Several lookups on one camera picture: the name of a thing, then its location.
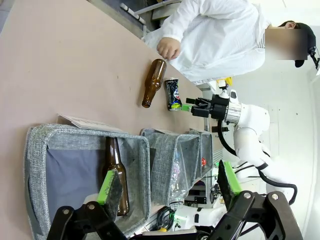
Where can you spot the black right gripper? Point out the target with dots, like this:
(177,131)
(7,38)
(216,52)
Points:
(216,108)

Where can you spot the green padded left gripper right finger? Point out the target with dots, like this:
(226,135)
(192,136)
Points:
(228,185)

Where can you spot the green padded left gripper left finger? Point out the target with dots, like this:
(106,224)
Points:
(110,192)

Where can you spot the brown glass bottle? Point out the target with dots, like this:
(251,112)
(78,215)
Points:
(155,77)
(113,160)

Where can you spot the crushed red can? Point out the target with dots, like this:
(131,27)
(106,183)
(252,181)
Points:
(203,161)

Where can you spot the clear plastic bottle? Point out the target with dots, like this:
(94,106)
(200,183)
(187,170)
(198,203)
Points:
(178,180)

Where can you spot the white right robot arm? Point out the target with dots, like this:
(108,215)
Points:
(250,140)

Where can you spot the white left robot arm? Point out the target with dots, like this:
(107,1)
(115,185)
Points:
(200,216)

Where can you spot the person's right forearm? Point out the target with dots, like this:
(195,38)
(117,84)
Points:
(180,22)

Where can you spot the crushed dark blue can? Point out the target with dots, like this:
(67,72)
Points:
(172,92)

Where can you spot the grey fabric basket can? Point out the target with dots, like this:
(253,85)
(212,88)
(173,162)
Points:
(207,147)

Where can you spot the grey fabric basket plastic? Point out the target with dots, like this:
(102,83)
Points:
(162,162)

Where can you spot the grey fabric basket bottle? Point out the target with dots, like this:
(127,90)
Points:
(37,162)

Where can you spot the person's right hand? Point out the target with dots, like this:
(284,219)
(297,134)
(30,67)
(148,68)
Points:
(167,47)

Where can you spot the person in white jacket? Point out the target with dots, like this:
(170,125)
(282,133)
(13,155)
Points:
(220,37)

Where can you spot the white sign reading Bottle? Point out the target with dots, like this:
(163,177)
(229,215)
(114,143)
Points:
(85,122)

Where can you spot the grey metal rack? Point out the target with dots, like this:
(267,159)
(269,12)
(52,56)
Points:
(140,12)

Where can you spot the person's head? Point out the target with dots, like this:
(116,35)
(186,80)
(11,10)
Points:
(306,28)

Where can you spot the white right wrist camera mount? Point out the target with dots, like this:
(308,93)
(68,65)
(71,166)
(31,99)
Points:
(224,93)

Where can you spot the black camera stand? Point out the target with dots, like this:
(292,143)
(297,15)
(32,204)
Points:
(315,57)

